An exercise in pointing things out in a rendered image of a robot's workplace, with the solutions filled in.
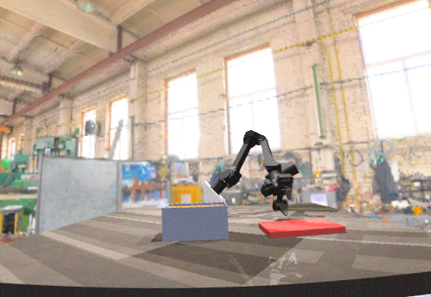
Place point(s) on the red box lid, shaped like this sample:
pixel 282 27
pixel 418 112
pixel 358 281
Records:
pixel 300 228

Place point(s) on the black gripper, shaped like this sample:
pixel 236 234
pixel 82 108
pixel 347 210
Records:
pixel 285 185

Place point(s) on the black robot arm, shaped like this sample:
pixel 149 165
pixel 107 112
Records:
pixel 232 175

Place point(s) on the blue open box with yellow inside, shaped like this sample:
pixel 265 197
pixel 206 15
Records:
pixel 195 221

